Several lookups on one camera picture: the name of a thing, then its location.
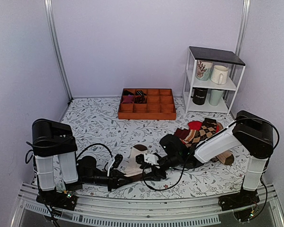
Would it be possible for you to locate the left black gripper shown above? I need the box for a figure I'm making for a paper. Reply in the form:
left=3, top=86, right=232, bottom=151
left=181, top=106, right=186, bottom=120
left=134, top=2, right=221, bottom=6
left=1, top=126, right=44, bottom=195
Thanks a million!
left=81, top=172, right=132, bottom=193

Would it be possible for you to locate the cream and brown sock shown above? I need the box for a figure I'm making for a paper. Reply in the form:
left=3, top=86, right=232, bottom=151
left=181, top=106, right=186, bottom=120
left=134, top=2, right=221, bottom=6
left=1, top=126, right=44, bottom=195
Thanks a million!
left=124, top=144, right=148, bottom=177

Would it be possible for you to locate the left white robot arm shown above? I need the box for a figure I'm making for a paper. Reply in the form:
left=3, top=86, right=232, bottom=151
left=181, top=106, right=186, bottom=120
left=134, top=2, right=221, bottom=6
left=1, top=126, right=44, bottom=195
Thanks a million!
left=29, top=119, right=142, bottom=205

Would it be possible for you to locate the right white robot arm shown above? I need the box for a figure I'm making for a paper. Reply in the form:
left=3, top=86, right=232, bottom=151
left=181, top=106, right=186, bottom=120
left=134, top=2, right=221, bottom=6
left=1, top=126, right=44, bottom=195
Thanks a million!
left=135, top=110, right=278, bottom=206

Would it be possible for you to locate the striped maroon sock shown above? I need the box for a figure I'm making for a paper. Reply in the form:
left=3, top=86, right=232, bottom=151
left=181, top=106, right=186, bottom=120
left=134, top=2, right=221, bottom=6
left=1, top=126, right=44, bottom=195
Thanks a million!
left=174, top=128, right=199, bottom=145

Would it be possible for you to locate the wooden compartment tray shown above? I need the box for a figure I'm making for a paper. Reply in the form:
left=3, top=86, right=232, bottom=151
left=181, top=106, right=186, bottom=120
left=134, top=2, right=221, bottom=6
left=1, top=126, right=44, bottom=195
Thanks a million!
left=118, top=88, right=177, bottom=120

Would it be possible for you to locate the red sock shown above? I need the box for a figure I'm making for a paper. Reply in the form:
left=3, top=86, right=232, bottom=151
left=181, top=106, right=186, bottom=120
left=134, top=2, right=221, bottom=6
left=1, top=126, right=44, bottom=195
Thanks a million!
left=179, top=120, right=220, bottom=146

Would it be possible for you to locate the black striped rolled sock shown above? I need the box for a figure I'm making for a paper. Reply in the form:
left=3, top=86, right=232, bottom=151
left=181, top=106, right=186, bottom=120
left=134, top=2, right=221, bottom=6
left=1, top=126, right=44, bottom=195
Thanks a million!
left=134, top=90, right=147, bottom=104

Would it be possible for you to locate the magenta rolled sock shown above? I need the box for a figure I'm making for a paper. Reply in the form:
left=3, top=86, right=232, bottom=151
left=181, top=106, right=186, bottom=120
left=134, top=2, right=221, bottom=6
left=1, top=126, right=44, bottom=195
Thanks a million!
left=121, top=95, right=135, bottom=104

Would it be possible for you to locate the floral tablecloth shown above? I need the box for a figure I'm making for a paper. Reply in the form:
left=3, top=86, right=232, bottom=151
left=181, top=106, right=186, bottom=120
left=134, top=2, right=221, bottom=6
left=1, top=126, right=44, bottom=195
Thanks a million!
left=62, top=97, right=249, bottom=192

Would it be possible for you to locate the brown argyle sock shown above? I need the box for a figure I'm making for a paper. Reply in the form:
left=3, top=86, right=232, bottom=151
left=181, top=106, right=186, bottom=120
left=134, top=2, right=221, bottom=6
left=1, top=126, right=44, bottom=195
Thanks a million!
left=191, top=118, right=223, bottom=145

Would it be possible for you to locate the dark rolled sock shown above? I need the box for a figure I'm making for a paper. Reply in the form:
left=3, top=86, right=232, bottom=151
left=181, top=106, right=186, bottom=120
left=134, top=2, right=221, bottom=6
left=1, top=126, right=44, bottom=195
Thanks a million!
left=123, top=90, right=134, bottom=96

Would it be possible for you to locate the black mug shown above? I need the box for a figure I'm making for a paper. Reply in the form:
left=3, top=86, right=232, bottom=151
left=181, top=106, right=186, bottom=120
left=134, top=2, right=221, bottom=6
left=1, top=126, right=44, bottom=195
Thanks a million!
left=192, top=87, right=208, bottom=105

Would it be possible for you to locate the pale green cup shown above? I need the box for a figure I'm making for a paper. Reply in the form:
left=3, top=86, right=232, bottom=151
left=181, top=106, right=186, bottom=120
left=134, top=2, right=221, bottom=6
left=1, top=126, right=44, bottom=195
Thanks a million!
left=209, top=89, right=224, bottom=106

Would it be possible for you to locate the white metal shelf rack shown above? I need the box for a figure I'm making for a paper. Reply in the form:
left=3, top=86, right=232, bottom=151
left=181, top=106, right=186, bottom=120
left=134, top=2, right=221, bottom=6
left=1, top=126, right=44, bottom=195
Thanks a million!
left=182, top=46, right=246, bottom=115

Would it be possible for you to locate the floral pattern mug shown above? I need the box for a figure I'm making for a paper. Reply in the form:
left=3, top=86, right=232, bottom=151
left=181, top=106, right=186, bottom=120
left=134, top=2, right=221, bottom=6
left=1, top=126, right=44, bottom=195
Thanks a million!
left=196, top=60, right=213, bottom=81

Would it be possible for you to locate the white ceramic mug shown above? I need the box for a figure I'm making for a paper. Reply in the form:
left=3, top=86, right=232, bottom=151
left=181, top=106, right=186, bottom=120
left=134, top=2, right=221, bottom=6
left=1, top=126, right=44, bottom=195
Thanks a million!
left=210, top=65, right=229, bottom=85

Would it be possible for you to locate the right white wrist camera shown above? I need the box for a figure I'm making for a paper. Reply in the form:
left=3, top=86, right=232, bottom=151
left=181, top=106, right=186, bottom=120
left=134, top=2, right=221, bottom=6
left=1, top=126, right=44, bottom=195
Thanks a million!
left=144, top=153, right=159, bottom=166

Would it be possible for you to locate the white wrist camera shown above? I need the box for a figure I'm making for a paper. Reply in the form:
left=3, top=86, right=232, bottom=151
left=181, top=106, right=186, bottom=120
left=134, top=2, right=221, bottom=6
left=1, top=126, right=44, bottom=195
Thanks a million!
left=107, top=154, right=123, bottom=176
left=144, top=153, right=159, bottom=166

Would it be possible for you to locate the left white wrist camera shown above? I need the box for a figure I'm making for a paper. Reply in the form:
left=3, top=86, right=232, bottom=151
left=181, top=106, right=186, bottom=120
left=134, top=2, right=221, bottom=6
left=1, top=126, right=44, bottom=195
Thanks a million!
left=107, top=154, right=123, bottom=176

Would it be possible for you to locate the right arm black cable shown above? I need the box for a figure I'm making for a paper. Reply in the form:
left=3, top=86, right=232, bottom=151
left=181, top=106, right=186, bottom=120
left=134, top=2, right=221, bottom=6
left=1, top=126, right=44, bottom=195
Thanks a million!
left=142, top=156, right=192, bottom=192

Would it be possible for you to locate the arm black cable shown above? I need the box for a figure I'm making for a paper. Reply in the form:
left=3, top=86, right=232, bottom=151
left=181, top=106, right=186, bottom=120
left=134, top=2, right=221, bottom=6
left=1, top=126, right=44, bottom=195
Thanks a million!
left=75, top=142, right=114, bottom=164
left=142, top=156, right=192, bottom=192

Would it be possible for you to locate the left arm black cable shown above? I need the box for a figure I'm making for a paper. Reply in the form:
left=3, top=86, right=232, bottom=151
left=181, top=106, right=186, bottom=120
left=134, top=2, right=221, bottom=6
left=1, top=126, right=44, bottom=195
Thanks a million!
left=75, top=142, right=114, bottom=164

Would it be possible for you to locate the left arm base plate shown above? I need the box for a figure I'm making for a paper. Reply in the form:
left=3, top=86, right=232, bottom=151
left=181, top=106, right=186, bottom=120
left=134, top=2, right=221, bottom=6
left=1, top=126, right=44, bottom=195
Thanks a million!
left=36, top=190, right=78, bottom=211

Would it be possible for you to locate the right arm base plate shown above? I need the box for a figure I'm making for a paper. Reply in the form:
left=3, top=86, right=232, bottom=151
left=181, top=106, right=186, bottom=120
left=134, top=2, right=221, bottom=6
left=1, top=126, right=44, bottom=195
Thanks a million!
left=218, top=191, right=260, bottom=211

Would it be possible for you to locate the right aluminium corner post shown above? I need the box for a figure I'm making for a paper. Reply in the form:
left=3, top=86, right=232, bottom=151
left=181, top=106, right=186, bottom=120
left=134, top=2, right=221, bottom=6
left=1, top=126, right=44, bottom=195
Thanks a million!
left=235, top=0, right=251, bottom=57

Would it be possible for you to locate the aluminium corner post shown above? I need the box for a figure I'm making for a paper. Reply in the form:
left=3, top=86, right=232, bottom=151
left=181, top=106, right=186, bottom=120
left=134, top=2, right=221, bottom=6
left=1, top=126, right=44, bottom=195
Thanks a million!
left=235, top=0, right=251, bottom=57
left=44, top=0, right=73, bottom=102

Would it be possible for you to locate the left aluminium corner post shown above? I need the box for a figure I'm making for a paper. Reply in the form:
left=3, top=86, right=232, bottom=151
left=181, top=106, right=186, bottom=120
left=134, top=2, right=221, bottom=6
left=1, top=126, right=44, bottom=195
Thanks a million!
left=44, top=0, right=73, bottom=102

